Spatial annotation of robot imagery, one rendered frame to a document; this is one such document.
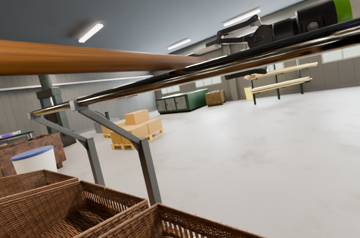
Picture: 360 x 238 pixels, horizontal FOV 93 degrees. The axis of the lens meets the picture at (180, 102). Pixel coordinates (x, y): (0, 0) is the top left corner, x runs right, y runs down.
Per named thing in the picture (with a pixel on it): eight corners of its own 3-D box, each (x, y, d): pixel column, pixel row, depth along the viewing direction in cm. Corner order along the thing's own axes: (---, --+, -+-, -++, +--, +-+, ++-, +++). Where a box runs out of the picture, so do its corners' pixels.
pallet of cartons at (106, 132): (129, 127, 679) (127, 118, 676) (142, 127, 624) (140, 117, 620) (101, 138, 590) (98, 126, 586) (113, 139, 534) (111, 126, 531)
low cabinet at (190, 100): (210, 103, 914) (207, 88, 907) (190, 112, 764) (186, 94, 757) (180, 107, 1048) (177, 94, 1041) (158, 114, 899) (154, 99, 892)
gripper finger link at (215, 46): (217, 46, 43) (216, 43, 43) (193, 54, 48) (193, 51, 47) (221, 47, 46) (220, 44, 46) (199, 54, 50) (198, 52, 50)
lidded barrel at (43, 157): (53, 178, 308) (44, 144, 302) (68, 181, 282) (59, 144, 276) (16, 196, 263) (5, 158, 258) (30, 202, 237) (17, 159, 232)
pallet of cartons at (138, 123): (148, 132, 534) (142, 109, 528) (170, 132, 467) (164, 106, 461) (107, 148, 436) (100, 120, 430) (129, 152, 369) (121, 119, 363)
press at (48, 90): (55, 150, 535) (32, 69, 514) (47, 149, 587) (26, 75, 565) (79, 142, 590) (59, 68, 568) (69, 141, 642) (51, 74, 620)
